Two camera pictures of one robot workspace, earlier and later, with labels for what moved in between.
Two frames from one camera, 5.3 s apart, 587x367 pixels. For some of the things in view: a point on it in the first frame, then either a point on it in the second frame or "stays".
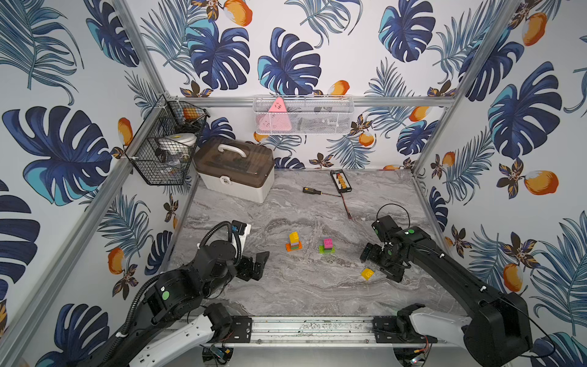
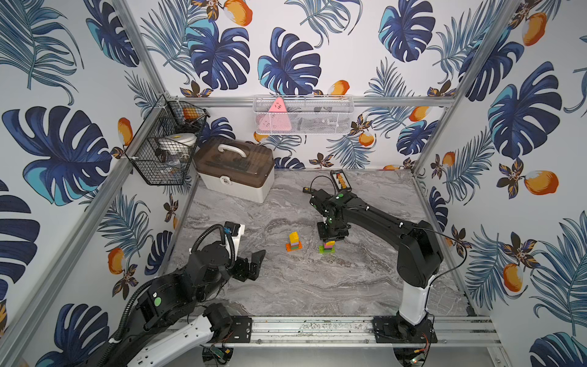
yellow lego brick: (293, 238) stays
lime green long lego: (323, 251) stays
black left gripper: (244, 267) stays
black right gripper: (372, 249) to (322, 236)
